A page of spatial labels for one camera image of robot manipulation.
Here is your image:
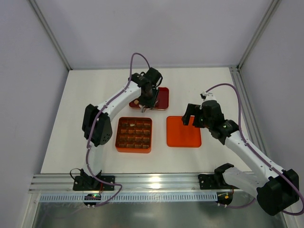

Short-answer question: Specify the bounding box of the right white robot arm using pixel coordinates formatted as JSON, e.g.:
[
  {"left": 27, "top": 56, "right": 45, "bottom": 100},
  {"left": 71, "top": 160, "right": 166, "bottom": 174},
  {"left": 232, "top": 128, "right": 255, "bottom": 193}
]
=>
[{"left": 181, "top": 100, "right": 302, "bottom": 216}]

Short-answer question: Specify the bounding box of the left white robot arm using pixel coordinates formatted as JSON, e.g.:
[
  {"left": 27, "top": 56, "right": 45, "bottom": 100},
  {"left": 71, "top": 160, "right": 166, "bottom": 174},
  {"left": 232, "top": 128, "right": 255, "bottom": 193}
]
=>
[{"left": 82, "top": 67, "right": 163, "bottom": 184}]

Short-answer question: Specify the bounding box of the dark red metal tray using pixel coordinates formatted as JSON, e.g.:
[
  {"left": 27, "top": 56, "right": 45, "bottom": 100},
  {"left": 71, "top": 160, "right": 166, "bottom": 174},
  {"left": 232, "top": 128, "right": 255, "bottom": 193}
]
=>
[{"left": 129, "top": 86, "right": 170, "bottom": 111}]

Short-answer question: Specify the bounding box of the orange box lid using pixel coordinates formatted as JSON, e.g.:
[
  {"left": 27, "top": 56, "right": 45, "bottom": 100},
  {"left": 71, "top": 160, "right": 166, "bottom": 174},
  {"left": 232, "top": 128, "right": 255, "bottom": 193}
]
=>
[{"left": 166, "top": 116, "right": 202, "bottom": 148}]

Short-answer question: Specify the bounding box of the orange compartment box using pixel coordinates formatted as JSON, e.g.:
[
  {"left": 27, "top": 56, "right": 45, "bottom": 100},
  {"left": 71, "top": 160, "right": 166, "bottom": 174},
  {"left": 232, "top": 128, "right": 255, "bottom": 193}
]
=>
[{"left": 115, "top": 117, "right": 152, "bottom": 154}]

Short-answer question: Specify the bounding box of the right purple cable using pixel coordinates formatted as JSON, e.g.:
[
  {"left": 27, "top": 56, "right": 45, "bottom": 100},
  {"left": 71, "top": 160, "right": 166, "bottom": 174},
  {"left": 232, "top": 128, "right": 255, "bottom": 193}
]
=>
[{"left": 201, "top": 83, "right": 304, "bottom": 216}]

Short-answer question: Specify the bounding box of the purple cable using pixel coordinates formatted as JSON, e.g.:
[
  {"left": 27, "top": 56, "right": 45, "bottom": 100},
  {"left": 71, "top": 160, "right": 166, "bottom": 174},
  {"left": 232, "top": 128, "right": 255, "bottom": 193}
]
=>
[
  {"left": 201, "top": 83, "right": 304, "bottom": 216},
  {"left": 85, "top": 52, "right": 123, "bottom": 207}
]

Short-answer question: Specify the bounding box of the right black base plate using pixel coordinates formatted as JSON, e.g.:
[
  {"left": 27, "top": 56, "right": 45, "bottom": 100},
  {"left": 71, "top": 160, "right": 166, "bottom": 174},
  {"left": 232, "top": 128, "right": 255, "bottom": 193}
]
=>
[{"left": 198, "top": 174, "right": 217, "bottom": 190}]

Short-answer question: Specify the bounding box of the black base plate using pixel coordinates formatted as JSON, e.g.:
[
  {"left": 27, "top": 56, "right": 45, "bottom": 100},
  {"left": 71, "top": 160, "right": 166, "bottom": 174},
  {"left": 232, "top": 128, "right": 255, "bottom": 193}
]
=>
[
  {"left": 198, "top": 174, "right": 217, "bottom": 190},
  {"left": 72, "top": 176, "right": 115, "bottom": 191}
]

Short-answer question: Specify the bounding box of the slotted cable duct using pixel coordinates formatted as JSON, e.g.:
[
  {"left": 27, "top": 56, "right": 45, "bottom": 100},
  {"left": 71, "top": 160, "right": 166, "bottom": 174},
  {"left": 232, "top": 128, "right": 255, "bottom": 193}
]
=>
[{"left": 39, "top": 191, "right": 218, "bottom": 203}]

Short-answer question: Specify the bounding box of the aluminium mounting rail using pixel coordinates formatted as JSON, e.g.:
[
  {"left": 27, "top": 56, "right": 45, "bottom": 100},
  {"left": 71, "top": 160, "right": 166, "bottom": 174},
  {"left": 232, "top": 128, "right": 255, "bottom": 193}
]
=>
[{"left": 28, "top": 172, "right": 256, "bottom": 193}]

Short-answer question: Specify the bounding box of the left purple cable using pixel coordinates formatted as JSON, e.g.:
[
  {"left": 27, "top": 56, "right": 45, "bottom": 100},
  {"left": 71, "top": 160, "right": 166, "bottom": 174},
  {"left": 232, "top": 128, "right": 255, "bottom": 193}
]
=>
[{"left": 85, "top": 52, "right": 123, "bottom": 207}]

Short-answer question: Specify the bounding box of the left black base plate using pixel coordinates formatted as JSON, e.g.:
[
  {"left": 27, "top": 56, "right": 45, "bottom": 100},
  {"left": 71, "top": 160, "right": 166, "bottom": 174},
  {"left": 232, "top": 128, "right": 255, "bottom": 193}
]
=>
[{"left": 72, "top": 176, "right": 115, "bottom": 191}]

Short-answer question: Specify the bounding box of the right aluminium frame post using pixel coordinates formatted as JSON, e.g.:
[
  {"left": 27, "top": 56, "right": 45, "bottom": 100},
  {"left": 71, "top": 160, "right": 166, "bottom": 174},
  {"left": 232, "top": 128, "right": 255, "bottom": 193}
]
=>
[{"left": 237, "top": 0, "right": 282, "bottom": 70}]

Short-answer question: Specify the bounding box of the aluminium frame post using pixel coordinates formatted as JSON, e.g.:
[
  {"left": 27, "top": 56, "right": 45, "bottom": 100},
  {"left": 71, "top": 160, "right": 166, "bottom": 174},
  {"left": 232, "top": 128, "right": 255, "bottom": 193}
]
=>
[
  {"left": 237, "top": 0, "right": 282, "bottom": 70},
  {"left": 27, "top": 0, "right": 72, "bottom": 71}
]

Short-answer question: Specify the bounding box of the left aluminium frame post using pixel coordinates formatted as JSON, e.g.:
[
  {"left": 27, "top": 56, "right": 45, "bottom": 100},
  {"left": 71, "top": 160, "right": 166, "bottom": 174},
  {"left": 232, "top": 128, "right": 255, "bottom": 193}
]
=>
[{"left": 27, "top": 0, "right": 72, "bottom": 71}]

